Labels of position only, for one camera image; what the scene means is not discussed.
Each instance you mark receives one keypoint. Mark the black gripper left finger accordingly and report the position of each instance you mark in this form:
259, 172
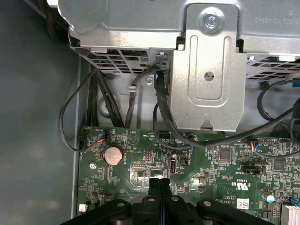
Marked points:
150, 211

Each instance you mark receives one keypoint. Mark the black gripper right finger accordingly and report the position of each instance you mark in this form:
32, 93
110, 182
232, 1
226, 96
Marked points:
173, 211

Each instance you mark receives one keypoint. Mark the internal USB port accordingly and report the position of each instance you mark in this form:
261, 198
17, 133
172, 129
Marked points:
173, 166

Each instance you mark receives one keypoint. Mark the green motherboard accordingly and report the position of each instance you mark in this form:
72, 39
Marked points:
211, 168

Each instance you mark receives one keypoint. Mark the round coin battery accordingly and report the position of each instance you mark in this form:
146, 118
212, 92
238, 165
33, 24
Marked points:
113, 154

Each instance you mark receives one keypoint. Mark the grey metal drive cage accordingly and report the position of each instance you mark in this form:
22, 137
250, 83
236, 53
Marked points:
206, 98

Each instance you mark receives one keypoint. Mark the silver finned heatsink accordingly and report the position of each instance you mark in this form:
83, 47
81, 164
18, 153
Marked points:
291, 214

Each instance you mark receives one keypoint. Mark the silver cage screw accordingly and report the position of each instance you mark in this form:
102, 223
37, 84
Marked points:
210, 21

